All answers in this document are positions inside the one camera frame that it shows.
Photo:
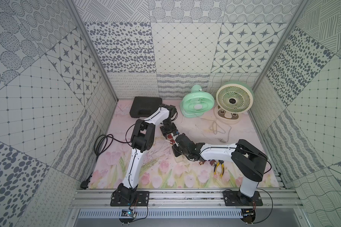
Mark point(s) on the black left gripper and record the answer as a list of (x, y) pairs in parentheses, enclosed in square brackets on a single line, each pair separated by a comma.
[(167, 130)]

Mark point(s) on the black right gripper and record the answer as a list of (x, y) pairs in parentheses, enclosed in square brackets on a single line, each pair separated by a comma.
[(176, 152)]

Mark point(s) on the cream power strip red sockets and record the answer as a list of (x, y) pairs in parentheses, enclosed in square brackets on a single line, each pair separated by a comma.
[(171, 139)]

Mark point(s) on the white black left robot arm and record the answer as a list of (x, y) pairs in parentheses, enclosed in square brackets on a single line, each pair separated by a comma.
[(142, 140)]

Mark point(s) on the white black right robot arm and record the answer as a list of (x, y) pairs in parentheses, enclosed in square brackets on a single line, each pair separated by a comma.
[(250, 160)]

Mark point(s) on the green desk fan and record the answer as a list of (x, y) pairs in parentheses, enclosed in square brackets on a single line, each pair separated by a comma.
[(196, 103)]

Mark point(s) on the cream round desk fan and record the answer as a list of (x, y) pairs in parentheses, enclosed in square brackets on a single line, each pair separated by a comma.
[(233, 99)]

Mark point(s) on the black plastic tool case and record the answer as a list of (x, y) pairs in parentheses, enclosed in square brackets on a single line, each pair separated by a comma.
[(144, 106)]

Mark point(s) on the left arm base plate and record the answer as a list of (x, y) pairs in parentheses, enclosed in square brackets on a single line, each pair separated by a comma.
[(137, 198)]

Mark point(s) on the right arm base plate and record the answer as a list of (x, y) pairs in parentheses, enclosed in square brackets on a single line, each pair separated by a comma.
[(237, 199)]

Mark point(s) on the aluminium mounting rail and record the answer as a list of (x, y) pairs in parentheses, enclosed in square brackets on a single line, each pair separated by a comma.
[(182, 198)]

